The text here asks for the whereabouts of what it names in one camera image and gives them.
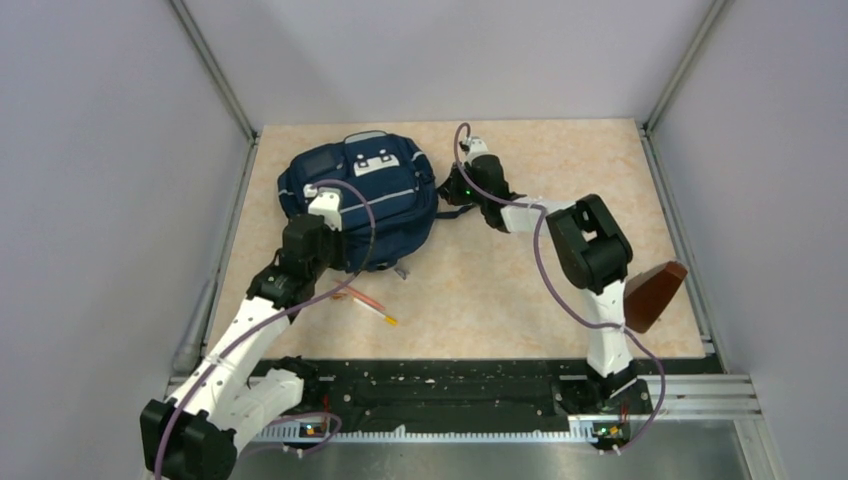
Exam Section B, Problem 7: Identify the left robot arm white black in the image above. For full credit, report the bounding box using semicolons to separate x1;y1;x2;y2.
140;213;343;479

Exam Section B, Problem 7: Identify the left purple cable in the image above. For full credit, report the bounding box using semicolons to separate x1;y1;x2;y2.
153;178;378;480

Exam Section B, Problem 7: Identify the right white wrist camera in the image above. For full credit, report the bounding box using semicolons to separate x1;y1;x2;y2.
458;136;491;162

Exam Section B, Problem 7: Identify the navy blue backpack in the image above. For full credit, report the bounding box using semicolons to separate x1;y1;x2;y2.
277;130;472;273

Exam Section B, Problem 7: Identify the aluminium frame rail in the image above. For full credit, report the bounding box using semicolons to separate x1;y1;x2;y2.
141;358;785;479

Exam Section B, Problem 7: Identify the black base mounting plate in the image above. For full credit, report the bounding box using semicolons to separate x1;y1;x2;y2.
254;357;654;434

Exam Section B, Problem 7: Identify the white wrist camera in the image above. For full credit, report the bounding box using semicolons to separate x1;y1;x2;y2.
458;136;491;162
303;184;343;231

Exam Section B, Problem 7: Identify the brown leather case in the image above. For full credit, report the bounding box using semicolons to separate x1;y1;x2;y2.
623;261;688;334

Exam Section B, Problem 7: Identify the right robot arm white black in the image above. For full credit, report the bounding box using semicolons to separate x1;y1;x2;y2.
438;154;636;412

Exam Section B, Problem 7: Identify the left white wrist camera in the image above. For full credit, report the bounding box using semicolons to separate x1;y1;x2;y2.
303;184;343;231

